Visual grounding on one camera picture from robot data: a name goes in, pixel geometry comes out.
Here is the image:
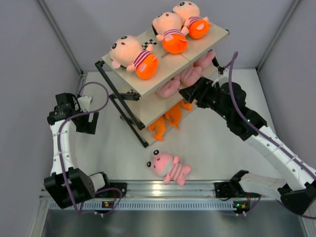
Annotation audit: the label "boy doll orange shorts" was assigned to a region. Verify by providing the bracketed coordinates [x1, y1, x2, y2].
[152, 12, 189, 54]

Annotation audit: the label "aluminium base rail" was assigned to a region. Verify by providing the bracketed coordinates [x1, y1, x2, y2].
[39, 179, 309, 198]

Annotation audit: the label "orange shark plush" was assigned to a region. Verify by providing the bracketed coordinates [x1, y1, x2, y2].
[181, 101, 193, 111]
[148, 117, 166, 141]

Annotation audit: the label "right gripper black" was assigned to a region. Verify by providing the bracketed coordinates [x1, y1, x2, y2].
[179, 77, 232, 121]

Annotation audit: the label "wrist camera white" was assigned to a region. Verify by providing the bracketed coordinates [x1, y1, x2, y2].
[77, 95, 93, 113]
[212, 69, 229, 86]

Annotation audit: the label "pink striped frog plush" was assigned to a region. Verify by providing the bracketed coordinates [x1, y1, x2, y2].
[146, 150, 191, 186]
[193, 50, 216, 70]
[178, 66, 202, 86]
[156, 79, 180, 98]

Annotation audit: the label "boy doll on shelf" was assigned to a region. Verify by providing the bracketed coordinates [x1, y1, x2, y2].
[173, 1, 213, 40]

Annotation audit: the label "pink striped frog plush front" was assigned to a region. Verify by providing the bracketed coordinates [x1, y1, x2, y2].
[146, 150, 191, 186]

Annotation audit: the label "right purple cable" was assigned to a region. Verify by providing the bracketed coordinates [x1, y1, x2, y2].
[223, 51, 316, 220]

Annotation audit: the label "beige three-tier shelf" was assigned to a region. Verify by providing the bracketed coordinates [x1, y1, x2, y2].
[95, 25, 230, 148]

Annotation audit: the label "orange shark plush under shelf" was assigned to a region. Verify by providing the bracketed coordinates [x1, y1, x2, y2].
[148, 117, 166, 141]

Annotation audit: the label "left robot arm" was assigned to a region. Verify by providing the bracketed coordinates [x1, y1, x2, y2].
[44, 93, 112, 209]

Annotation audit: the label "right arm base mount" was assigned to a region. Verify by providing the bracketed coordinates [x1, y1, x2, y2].
[214, 182, 247, 200]

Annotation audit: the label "pink striped frog plush back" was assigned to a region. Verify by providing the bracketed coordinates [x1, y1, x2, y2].
[178, 66, 202, 86]

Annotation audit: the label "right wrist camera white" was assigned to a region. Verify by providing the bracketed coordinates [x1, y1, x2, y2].
[212, 69, 229, 86]

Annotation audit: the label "slotted cable duct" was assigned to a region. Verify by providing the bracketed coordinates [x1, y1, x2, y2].
[49, 200, 238, 211]

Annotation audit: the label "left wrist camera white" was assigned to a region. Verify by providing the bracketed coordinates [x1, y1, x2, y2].
[77, 95, 93, 113]

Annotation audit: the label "black-haired boy doll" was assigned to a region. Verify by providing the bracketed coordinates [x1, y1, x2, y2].
[109, 35, 159, 79]

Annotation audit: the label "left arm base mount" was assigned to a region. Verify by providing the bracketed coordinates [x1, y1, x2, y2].
[90, 181, 127, 199]

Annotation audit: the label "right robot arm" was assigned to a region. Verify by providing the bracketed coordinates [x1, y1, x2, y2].
[179, 77, 316, 215]

